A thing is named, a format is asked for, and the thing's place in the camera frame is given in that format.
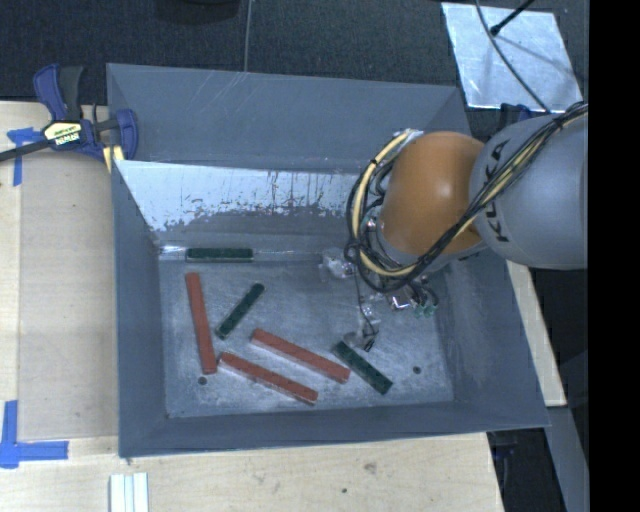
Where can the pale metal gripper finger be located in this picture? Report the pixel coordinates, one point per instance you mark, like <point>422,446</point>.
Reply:
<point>338,265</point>
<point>366,320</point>

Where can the dark green flat block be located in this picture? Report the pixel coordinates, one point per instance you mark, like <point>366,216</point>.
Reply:
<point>362,369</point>
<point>240,311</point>
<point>219,255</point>

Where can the red-brown flat block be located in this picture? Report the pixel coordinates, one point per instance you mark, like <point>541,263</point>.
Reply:
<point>201,325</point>
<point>300,356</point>
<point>267,377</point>

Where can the grey metal bin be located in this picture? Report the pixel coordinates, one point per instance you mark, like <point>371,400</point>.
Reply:
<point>310,125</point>

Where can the pale wood flat board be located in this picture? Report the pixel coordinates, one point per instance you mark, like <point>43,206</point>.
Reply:
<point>65,300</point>

